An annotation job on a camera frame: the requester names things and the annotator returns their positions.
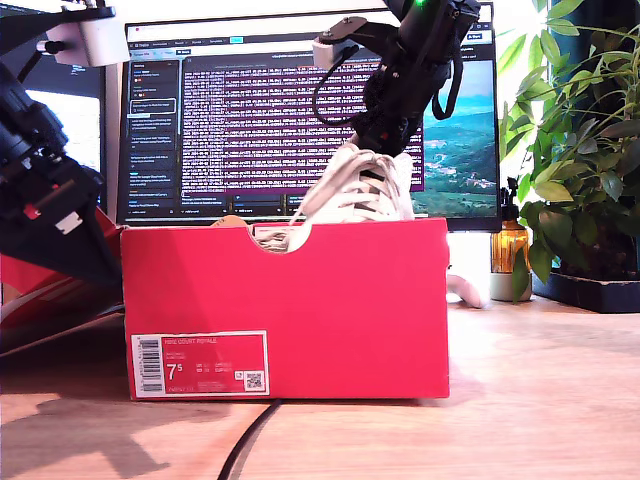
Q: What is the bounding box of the large black computer monitor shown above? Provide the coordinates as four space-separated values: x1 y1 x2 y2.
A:
116 3 503 234

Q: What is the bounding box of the amber pump bottle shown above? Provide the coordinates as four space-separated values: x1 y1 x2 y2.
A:
490 177 530 275

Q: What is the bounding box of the black looping arm cable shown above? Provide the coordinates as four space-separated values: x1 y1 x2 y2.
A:
312 44 381 126
431 47 465 121

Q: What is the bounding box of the red Nike shoebox lid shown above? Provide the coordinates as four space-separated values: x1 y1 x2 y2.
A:
0 204 124 357

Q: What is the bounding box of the thin black camera cable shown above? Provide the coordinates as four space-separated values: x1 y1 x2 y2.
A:
17 47 51 86

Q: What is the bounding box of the white leather sneaker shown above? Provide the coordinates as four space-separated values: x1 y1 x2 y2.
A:
254 224 294 253
288 142 417 251

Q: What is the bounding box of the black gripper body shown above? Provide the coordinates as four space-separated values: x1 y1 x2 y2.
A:
0 107 109 236
352 59 454 151

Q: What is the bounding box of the small pale green pot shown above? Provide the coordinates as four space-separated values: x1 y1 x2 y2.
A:
488 272 534 303

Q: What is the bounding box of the green potted houseplant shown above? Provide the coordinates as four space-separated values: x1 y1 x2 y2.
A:
497 0 640 305

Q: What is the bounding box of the white rounded object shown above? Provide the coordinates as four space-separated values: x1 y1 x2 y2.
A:
446 273 489 309

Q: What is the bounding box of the dark planter tray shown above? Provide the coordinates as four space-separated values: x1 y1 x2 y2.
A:
531 272 640 315

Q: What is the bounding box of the red Nike shoebox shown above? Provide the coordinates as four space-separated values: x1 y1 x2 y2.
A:
119 217 451 400

